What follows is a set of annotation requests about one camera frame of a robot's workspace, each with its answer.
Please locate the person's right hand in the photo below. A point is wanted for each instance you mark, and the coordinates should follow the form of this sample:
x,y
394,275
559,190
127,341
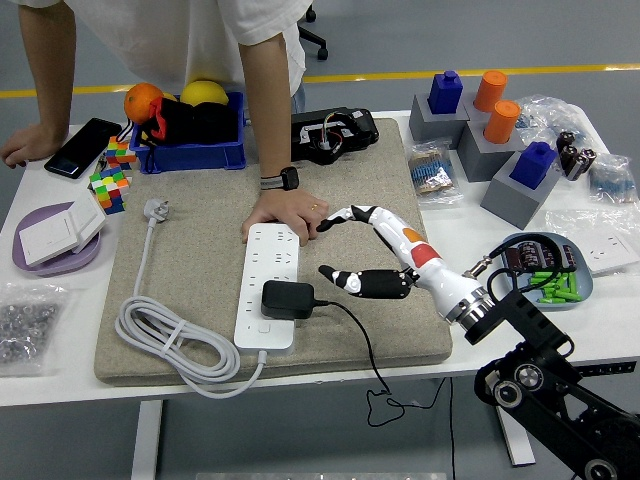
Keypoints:
x,y
32,145

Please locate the robot right hand white shell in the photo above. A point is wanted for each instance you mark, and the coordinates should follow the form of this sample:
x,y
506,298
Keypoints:
x,y
440,272

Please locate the person's left hand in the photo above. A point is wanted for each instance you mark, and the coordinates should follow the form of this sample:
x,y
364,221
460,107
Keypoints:
x,y
292,210

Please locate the black plug adapter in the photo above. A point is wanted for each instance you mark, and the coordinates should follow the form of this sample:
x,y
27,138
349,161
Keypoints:
x,y
287,299

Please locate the white power strip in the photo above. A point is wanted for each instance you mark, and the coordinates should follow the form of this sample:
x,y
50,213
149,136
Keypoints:
x,y
260,332

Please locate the person's right forearm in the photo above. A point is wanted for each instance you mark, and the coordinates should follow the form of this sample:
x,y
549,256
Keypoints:
x,y
50,65

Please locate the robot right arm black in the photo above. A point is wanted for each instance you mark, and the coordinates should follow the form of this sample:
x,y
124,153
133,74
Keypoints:
x,y
540,320

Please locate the person's left forearm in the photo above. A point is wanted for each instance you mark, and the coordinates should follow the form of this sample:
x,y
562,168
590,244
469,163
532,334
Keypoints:
x,y
267,105

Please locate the black wristwatch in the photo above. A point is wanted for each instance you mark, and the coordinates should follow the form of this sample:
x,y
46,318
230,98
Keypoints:
x,y
281,179

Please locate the black smartphone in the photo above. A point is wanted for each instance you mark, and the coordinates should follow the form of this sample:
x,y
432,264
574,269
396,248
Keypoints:
x,y
80,147

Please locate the colourful puzzle cube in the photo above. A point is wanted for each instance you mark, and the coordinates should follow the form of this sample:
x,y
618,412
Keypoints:
x,y
111,192
120,152

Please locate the grey-brown mat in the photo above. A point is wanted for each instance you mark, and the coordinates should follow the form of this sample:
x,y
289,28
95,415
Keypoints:
x,y
200,240

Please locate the grey block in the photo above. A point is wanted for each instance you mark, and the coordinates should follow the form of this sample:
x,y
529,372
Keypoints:
x,y
470,111
430,127
477,160
510,205

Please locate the clear bag of taped resistors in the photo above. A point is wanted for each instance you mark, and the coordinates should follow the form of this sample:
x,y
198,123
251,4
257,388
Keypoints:
x,y
431,172

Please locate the green battery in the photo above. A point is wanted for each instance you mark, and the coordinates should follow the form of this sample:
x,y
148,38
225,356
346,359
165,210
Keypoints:
x,y
562,281
572,282
571,296
550,291
544,282
545,286
555,295
545,275
552,300

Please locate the blue plastic bin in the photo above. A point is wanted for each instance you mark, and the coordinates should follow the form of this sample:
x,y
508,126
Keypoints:
x,y
200,155

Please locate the orange fruit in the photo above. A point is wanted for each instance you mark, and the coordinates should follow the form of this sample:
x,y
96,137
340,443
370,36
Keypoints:
x,y
140,102

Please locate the purple plate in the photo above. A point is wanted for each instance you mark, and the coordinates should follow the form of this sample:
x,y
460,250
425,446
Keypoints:
x,y
65,267

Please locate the black and red pouch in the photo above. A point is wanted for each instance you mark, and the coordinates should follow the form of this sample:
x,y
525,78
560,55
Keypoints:
x,y
200,122

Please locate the clear plastic bag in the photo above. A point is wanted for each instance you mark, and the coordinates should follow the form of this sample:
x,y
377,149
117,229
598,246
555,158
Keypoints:
x,y
565,222

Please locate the blue peg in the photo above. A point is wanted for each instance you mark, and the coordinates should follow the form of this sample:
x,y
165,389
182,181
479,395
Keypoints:
x,y
445,92
532,167

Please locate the small yellow fruit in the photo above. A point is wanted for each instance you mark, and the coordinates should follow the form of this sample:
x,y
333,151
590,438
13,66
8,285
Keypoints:
x,y
170,96

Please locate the blue-grey plate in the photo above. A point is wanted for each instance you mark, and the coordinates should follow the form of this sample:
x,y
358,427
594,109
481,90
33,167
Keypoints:
x,y
586,287

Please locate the large yellow lemon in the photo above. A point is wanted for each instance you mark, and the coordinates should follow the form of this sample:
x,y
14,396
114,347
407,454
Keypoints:
x,y
202,93

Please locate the orange cylinder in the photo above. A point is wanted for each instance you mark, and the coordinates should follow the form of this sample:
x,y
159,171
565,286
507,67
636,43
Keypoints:
x,y
490,90
501,122

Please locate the black capacitor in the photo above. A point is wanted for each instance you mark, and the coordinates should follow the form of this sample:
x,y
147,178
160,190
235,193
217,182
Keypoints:
x,y
585,162
570,161
565,140

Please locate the black office chair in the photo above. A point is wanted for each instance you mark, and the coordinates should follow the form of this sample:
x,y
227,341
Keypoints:
x,y
317,40

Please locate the person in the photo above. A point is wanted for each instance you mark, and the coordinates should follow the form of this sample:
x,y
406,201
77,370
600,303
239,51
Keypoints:
x,y
175,35

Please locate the clear bag of metal nuts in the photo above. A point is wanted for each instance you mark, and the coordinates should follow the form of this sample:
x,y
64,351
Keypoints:
x,y
27,330

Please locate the black table control panel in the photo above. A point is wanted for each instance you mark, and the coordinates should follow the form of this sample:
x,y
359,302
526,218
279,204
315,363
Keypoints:
x,y
607,368

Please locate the large clear bag blue resistors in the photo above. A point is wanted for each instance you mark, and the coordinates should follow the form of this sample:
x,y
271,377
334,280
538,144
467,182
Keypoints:
x,y
550,112

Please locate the small clear bag blue resistors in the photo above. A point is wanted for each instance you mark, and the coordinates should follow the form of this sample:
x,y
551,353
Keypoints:
x,y
612,182

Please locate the small white switch panel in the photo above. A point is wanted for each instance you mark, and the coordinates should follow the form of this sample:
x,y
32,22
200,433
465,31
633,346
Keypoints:
x,y
87,217

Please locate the large white switch panel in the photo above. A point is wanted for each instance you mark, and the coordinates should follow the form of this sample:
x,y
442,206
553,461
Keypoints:
x,y
47,240

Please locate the white wall socket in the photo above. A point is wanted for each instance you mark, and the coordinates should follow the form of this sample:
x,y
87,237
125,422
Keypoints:
x,y
607,252

